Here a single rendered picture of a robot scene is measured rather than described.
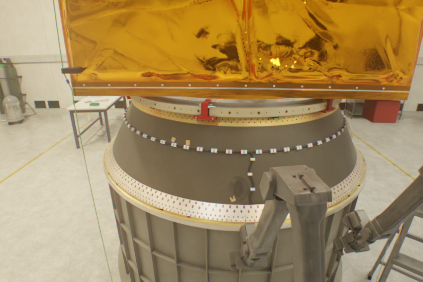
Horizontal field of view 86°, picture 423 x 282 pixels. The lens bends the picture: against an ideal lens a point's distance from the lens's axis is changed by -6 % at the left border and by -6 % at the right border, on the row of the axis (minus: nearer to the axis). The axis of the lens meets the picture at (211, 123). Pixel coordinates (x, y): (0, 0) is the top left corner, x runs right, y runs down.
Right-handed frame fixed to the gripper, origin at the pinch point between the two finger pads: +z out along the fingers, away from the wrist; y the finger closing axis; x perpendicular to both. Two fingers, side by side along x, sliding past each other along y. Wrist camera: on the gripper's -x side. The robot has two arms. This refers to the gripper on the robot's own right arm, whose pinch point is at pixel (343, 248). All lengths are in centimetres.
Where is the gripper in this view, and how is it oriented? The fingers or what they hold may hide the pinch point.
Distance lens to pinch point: 128.8
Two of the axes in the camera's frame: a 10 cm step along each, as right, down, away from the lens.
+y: -9.9, 0.4, -1.2
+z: -0.6, 6.5, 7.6
